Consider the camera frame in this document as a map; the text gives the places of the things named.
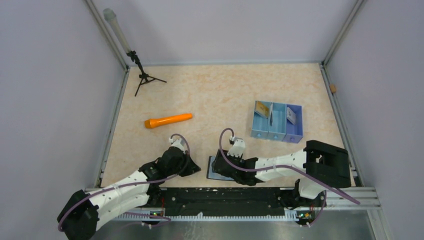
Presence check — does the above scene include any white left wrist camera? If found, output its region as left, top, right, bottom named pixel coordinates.
left=168, top=137, right=186, bottom=154

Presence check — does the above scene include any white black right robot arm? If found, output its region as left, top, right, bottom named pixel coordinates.
left=208, top=138, right=358, bottom=206

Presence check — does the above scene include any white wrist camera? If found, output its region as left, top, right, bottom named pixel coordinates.
left=227, top=136, right=246, bottom=158
left=168, top=137, right=186, bottom=154

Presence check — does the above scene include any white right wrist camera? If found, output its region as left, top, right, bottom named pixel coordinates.
left=227, top=136, right=246, bottom=158

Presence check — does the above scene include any light blue drawer organizer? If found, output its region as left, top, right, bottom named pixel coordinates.
left=250, top=100, right=304, bottom=144

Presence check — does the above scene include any white credit card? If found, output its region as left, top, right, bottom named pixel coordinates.
left=286, top=107, right=297, bottom=125

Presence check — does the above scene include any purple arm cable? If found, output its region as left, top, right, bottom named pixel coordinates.
left=219, top=128, right=361, bottom=227
left=57, top=133, right=191, bottom=233

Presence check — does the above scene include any small tan block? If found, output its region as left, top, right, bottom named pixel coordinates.
left=329, top=83, right=337, bottom=94

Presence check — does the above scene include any orange flashlight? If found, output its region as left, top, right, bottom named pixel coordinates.
left=144, top=113, right=193, bottom=129

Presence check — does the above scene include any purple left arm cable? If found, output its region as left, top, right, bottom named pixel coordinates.
left=57, top=133, right=191, bottom=233

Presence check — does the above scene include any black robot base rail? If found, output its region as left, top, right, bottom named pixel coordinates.
left=144, top=187, right=326, bottom=217

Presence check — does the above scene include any grey tube on tripod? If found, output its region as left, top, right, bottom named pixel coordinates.
left=102, top=8, right=132, bottom=55

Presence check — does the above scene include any dark blue leather card holder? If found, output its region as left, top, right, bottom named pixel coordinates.
left=206, top=155, right=236, bottom=182

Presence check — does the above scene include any black mini tripod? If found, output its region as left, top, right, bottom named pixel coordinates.
left=126, top=50, right=167, bottom=97

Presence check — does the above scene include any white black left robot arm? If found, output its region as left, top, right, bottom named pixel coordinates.
left=57, top=146, right=201, bottom=240

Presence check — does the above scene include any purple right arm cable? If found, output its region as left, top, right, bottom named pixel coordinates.
left=219, top=128, right=361, bottom=227

